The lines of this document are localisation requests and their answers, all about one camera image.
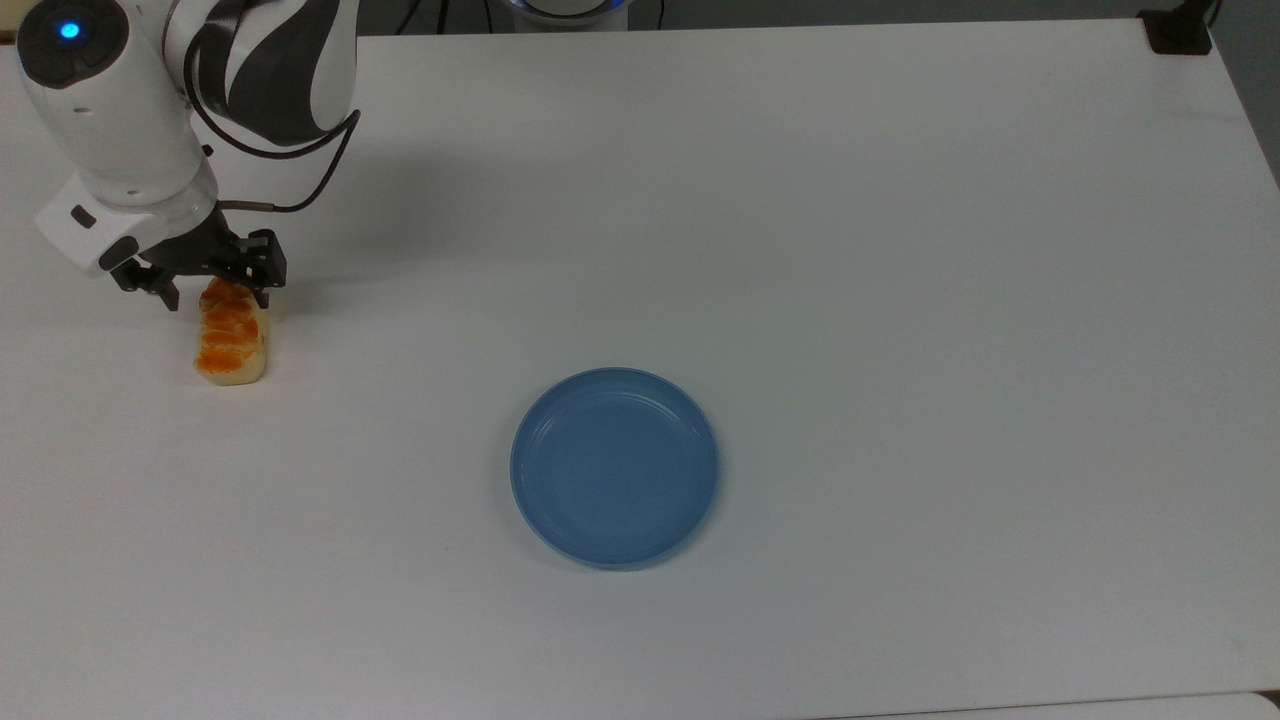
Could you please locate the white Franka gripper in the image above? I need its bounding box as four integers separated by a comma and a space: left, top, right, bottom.
35, 172, 289, 313

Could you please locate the orange glazed bread roll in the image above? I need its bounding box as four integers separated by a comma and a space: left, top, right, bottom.
193, 277, 271, 387

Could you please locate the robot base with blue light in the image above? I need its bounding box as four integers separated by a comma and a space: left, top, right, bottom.
500, 0, 637, 25

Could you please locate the blue round plate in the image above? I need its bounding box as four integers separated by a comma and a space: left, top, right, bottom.
510, 366, 721, 572

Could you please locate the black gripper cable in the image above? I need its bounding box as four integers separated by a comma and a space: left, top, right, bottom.
183, 20, 363, 216

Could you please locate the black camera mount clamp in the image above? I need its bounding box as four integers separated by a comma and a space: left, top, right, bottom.
1138, 5, 1215, 57

